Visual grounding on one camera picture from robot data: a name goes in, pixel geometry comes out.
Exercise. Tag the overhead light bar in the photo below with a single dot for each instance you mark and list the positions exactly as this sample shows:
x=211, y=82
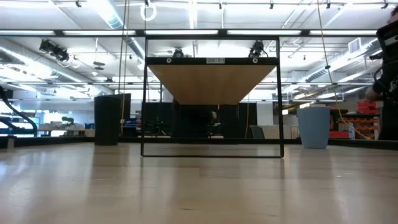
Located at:
x=182, y=32

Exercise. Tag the light blue cup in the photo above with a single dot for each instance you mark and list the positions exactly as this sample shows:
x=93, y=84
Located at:
x=313, y=127

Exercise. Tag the black ceiling spotlight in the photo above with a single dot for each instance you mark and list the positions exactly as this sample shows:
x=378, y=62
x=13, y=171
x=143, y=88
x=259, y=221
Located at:
x=54, y=50

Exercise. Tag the person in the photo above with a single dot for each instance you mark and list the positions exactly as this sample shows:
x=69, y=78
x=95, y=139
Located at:
x=388, y=77

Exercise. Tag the red storage bins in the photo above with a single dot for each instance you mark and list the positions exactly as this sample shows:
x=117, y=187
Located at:
x=367, y=107

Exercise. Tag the black partition wall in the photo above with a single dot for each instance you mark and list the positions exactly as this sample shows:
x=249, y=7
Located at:
x=230, y=121

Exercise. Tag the wooden shelf black metal frame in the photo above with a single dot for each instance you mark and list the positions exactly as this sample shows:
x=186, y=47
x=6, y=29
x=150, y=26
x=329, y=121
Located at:
x=211, y=84

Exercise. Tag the green chair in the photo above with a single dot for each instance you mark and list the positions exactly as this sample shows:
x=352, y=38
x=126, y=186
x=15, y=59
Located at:
x=257, y=132

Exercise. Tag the tall black cup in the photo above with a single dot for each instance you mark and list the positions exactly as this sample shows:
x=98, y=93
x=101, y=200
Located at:
x=107, y=121

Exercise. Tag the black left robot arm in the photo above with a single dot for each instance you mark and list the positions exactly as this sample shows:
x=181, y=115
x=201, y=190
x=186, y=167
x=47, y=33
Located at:
x=12, y=110

